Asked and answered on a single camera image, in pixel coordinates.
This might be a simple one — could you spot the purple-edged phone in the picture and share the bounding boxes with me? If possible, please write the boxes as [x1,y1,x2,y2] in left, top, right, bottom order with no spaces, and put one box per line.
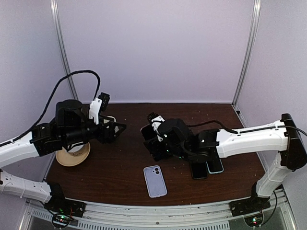
[141,124,157,141]

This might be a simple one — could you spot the beige saucer plate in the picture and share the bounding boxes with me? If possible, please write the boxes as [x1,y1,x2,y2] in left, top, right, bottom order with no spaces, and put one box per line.
[56,142,91,167]

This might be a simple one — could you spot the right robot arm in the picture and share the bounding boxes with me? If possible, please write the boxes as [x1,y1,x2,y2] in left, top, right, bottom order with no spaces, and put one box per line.
[141,113,307,212]

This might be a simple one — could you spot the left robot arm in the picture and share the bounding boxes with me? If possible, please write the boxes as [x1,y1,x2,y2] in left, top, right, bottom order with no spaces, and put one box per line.
[0,98,127,213]

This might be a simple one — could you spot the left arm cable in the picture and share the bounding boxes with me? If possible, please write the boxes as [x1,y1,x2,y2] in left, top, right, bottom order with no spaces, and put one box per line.
[0,69,101,144]

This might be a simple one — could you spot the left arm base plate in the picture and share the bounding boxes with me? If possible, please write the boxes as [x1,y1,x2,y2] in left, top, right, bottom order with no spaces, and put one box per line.
[44,197,86,218]

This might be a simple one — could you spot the front aluminium rail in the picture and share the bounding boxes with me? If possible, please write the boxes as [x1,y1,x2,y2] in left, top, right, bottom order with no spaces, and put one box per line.
[20,189,297,230]

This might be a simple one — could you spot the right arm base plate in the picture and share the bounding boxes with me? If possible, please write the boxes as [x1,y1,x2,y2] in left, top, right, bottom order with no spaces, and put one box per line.
[229,197,271,217]

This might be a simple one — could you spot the left aluminium post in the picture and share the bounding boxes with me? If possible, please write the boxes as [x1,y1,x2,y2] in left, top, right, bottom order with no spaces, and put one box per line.
[50,0,79,100]

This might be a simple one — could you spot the aluminium post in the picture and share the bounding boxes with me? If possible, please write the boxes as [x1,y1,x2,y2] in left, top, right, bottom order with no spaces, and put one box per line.
[50,0,79,100]
[232,0,261,107]

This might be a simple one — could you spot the right aluminium post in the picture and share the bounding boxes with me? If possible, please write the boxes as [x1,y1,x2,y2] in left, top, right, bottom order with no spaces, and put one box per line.
[232,0,261,107]

